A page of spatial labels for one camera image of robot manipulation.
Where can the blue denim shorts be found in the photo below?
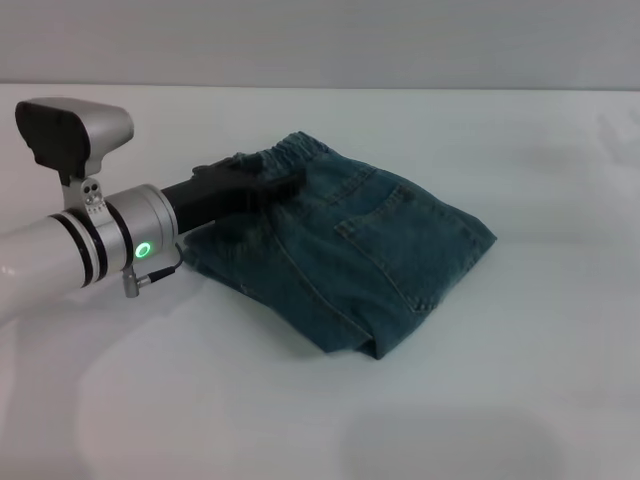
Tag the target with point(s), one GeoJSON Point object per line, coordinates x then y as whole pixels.
{"type": "Point", "coordinates": [350, 250]}

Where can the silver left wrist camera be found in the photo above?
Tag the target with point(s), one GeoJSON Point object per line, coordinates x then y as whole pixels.
{"type": "Point", "coordinates": [100, 125]}

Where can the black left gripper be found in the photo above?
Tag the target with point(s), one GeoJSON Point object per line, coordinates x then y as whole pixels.
{"type": "Point", "coordinates": [215, 195]}

